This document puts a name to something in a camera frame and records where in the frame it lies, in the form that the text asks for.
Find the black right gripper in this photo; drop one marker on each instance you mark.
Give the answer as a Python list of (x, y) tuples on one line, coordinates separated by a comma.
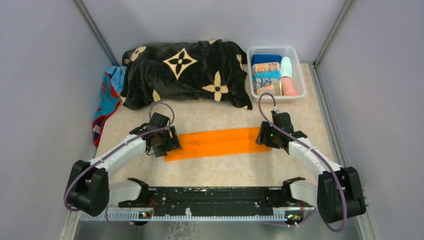
[(262, 137)]

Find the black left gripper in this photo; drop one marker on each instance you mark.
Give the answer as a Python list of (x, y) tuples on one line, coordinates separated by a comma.
[(173, 143)]

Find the pink panda towel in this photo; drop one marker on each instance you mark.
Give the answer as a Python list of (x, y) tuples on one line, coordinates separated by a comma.
[(287, 87)]

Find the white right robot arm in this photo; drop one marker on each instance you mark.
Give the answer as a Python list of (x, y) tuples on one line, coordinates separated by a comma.
[(337, 194)]

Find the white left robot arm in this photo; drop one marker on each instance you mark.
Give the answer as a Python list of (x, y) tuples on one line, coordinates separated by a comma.
[(89, 189)]

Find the orange green rolled towel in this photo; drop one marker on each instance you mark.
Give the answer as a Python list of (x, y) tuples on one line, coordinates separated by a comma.
[(274, 89)]

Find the grey patterned rolled towel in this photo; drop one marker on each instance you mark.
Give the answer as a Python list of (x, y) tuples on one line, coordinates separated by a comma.
[(264, 82)]

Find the light blue rolled towel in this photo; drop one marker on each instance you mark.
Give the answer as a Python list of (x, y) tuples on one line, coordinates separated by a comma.
[(267, 74)]

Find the white plastic basket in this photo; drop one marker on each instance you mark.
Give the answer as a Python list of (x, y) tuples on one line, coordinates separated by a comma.
[(298, 78)]

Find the beige orange rolled towel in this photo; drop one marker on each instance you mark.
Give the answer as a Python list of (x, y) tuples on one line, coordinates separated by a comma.
[(265, 67)]

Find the red blue patterned towel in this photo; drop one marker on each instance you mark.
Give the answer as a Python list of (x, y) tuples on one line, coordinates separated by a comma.
[(110, 89)]

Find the mint white rolled towel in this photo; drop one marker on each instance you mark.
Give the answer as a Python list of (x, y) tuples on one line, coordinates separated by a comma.
[(286, 68)]

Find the dark blue rolled towel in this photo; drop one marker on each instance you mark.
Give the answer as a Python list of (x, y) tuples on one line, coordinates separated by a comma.
[(265, 58)]

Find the black floral blanket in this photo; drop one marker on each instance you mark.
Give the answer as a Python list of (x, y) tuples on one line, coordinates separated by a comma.
[(202, 70)]

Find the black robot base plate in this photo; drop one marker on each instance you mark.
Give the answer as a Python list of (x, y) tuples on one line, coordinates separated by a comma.
[(214, 201)]

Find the white slotted cable duct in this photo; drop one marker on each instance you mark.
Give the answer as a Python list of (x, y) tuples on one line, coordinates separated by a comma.
[(136, 216)]

